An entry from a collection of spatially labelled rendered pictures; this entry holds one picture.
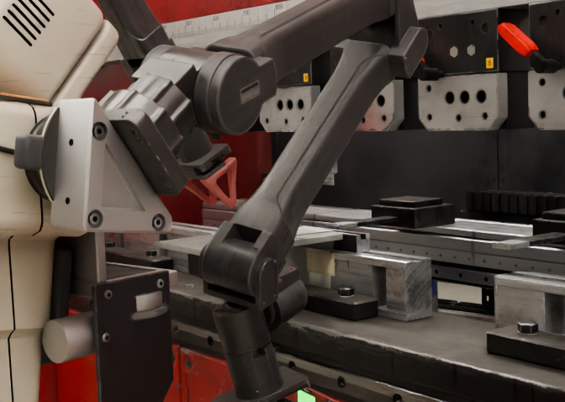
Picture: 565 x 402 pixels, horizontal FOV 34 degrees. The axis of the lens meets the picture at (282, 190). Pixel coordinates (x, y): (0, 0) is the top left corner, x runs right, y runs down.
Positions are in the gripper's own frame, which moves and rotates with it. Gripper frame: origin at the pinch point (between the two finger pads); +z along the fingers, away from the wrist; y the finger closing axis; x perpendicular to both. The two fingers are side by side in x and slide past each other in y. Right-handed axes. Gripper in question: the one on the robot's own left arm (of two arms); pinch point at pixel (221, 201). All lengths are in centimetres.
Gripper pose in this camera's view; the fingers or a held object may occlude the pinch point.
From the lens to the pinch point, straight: 153.9
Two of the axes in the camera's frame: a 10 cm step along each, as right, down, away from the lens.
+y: -6.2, -0.4, 7.8
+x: -6.7, 5.5, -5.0
